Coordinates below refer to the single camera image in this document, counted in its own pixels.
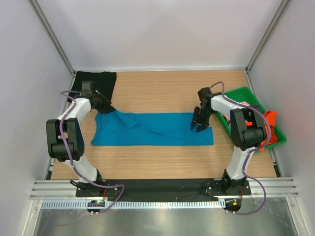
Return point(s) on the folded black t shirt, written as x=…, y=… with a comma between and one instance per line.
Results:
x=105, y=82

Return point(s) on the green plastic bin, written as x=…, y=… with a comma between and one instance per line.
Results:
x=244, y=94

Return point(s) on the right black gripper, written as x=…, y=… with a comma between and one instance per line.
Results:
x=203, y=124

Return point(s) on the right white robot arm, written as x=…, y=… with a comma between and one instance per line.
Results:
x=247, y=128

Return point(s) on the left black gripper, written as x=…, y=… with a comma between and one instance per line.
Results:
x=107, y=107

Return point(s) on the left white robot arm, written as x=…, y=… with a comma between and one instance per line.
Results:
x=65, y=140

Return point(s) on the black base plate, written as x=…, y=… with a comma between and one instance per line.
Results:
x=161, y=190

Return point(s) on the pink t shirt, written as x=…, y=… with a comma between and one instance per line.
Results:
x=229, y=119

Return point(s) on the blue t shirt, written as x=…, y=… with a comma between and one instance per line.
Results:
x=148, y=129

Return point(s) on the aluminium frame rail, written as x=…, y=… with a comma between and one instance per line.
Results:
x=62, y=189

